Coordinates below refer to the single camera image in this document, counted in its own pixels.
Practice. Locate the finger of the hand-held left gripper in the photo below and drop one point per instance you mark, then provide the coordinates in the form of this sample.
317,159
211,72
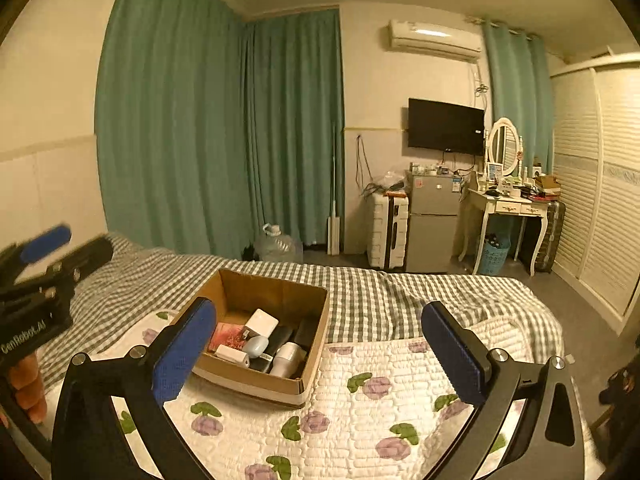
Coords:
87,255
47,242

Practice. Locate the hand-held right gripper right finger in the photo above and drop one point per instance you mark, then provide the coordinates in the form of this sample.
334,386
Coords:
450,355

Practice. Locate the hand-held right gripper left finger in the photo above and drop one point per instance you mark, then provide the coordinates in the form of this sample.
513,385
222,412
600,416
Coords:
185,355

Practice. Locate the pink packet of rings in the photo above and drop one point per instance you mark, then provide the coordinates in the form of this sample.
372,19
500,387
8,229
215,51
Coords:
227,335

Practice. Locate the small white box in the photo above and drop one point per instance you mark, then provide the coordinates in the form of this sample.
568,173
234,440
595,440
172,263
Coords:
232,356

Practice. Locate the light blue case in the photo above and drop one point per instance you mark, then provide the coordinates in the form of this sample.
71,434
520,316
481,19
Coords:
256,346

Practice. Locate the white charger block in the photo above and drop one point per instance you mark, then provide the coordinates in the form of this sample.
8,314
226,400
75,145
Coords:
261,322

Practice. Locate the black power adapter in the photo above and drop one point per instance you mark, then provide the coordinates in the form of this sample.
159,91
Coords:
282,337

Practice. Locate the white jar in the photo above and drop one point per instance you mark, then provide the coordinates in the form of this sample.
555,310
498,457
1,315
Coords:
289,357

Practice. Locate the black handheld device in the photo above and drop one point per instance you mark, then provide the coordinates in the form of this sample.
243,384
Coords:
306,332

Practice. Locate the person's left hand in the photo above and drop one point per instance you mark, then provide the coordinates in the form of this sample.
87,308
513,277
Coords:
27,390

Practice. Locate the white floral quilt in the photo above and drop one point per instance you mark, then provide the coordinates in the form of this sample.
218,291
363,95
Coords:
375,420

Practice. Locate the blue basket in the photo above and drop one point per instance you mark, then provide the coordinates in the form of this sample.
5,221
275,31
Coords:
495,259

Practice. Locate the grey small fridge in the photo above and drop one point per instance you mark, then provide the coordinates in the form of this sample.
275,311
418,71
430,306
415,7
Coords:
432,225

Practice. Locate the white suitcase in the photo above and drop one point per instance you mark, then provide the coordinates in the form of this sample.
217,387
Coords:
384,230

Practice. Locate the clear water jug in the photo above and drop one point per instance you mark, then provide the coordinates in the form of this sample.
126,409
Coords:
277,247

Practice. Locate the dark suitcase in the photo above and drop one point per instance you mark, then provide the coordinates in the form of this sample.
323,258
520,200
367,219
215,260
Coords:
547,235

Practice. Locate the white vanity table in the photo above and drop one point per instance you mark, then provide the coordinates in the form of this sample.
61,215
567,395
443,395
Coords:
505,206

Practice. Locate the green curtain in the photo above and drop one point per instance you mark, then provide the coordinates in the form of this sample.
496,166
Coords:
170,110
517,90
295,130

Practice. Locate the white mop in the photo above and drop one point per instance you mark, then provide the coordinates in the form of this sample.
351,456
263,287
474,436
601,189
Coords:
334,232

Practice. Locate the dark patterned clothing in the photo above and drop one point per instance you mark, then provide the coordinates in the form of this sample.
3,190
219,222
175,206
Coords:
622,385

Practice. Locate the clear plastic bag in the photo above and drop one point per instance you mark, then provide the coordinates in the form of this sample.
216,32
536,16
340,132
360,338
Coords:
392,181

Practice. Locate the small brown cardboard box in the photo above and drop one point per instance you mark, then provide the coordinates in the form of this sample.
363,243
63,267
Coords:
546,182

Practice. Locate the white louvred wardrobe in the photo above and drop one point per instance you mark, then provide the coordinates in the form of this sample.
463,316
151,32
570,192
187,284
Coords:
600,200

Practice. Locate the white oval mirror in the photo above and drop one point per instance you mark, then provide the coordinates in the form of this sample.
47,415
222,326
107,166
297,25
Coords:
504,146

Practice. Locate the white air conditioner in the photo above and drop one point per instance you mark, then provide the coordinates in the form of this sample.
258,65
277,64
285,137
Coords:
432,40

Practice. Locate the black wall television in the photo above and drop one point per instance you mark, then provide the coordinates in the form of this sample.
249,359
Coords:
445,125

